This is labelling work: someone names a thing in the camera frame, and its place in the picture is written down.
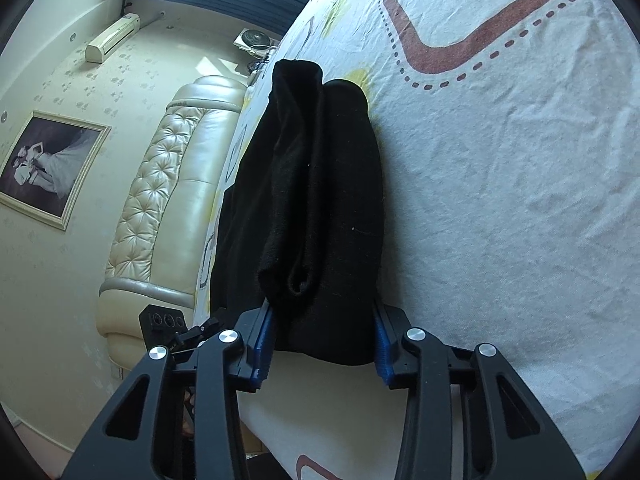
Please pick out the white wall air conditioner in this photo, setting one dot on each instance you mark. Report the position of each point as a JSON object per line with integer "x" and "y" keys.
{"x": 112, "y": 37}

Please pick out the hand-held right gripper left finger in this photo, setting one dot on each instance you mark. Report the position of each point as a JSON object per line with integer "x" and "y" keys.
{"x": 265, "y": 345}

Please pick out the white square fan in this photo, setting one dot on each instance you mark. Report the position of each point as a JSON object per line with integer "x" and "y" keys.
{"x": 252, "y": 40}

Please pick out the framed wall photo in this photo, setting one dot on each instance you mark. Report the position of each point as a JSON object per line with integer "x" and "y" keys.
{"x": 45, "y": 165}

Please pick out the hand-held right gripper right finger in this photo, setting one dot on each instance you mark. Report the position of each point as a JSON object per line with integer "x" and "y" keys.
{"x": 382, "y": 355}

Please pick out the black pants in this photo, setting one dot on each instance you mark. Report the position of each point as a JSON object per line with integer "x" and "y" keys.
{"x": 310, "y": 185}

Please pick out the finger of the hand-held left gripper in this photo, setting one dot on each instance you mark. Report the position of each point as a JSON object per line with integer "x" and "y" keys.
{"x": 202, "y": 332}

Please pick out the printed white bed sheet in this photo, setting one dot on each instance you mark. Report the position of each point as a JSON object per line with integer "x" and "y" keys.
{"x": 500, "y": 210}

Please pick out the cream tufted leather headboard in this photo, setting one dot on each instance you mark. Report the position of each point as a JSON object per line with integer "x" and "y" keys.
{"x": 165, "y": 200}

